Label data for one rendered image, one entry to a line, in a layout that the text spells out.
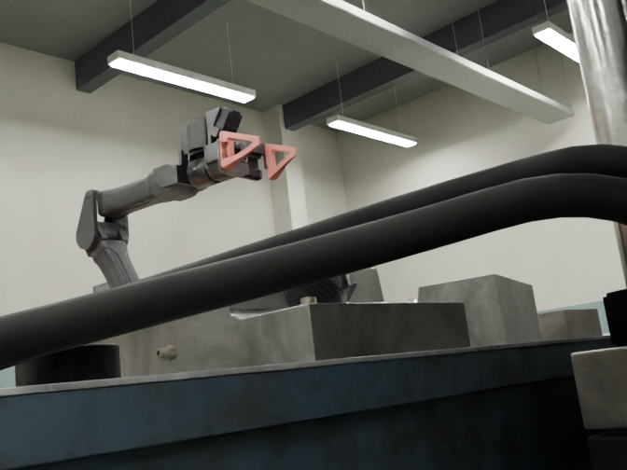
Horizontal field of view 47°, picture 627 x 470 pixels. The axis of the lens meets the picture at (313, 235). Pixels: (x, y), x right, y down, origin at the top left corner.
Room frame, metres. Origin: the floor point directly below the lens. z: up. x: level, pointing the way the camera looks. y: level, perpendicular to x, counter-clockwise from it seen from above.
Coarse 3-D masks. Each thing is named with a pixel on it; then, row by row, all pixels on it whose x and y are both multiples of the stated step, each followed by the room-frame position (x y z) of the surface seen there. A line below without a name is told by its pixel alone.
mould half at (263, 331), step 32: (192, 320) 0.81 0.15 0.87; (224, 320) 0.77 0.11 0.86; (256, 320) 0.74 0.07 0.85; (288, 320) 0.70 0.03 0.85; (320, 320) 0.69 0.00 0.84; (352, 320) 0.72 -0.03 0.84; (384, 320) 0.76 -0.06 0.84; (416, 320) 0.80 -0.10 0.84; (448, 320) 0.84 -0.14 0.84; (128, 352) 0.91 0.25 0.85; (192, 352) 0.82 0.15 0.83; (224, 352) 0.78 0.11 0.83; (256, 352) 0.74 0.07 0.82; (288, 352) 0.71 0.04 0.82; (320, 352) 0.69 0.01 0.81; (352, 352) 0.72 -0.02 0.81; (384, 352) 0.76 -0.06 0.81
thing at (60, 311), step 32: (256, 256) 0.46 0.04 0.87; (128, 288) 0.44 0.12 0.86; (160, 288) 0.44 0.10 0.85; (192, 288) 0.45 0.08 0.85; (224, 288) 0.45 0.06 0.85; (256, 288) 0.46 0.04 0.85; (0, 320) 0.43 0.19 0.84; (32, 320) 0.43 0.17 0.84; (64, 320) 0.43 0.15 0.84; (96, 320) 0.44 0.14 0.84; (128, 320) 0.44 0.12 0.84; (160, 320) 0.45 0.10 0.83; (0, 352) 0.42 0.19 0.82; (32, 352) 0.43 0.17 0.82
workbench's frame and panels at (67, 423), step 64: (128, 384) 0.40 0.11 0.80; (192, 384) 0.43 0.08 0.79; (256, 384) 0.46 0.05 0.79; (320, 384) 0.50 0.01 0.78; (384, 384) 0.55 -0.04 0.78; (448, 384) 0.61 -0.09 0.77; (512, 384) 0.68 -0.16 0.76; (0, 448) 0.35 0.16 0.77; (64, 448) 0.37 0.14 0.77; (128, 448) 0.40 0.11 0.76; (192, 448) 0.45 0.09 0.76; (256, 448) 0.48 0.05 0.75; (320, 448) 0.52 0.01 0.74; (384, 448) 0.57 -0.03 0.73; (448, 448) 0.63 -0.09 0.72; (512, 448) 0.70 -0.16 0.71; (576, 448) 0.79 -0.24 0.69
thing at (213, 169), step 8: (216, 144) 1.23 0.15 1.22; (248, 160) 1.28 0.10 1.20; (256, 160) 1.30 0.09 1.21; (208, 168) 1.27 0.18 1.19; (216, 168) 1.26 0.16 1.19; (256, 168) 1.30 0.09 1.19; (216, 176) 1.28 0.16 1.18; (224, 176) 1.27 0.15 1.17; (232, 176) 1.27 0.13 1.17; (248, 176) 1.28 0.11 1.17; (256, 176) 1.29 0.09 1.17
